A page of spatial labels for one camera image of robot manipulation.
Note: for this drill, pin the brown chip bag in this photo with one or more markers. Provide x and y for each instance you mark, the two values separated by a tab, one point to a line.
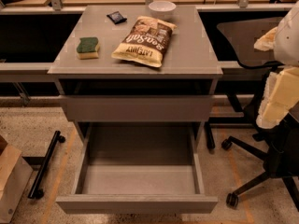
147	42

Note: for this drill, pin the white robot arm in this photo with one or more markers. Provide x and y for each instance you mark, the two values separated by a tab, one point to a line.
281	92

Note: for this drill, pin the grey drawer cabinet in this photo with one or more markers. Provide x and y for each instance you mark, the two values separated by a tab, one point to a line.
145	71

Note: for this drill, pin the open grey middle drawer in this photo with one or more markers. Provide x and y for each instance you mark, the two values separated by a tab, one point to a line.
150	168

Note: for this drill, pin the closed grey top drawer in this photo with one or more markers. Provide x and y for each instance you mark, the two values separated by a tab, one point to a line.
137	108

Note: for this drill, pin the green yellow sponge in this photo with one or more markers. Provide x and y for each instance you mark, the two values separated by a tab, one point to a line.
88	48

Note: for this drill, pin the small dark snack packet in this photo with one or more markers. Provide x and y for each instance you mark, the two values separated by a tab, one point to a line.
116	17

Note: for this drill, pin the white bowl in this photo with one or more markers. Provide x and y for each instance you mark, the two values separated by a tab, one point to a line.
161	8

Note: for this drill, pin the black office chair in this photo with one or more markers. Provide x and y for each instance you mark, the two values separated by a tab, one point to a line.
281	160

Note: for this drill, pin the black wheeled stand leg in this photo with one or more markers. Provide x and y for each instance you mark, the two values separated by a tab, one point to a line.
42	162

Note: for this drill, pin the cardboard box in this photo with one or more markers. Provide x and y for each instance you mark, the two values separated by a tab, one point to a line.
14	175

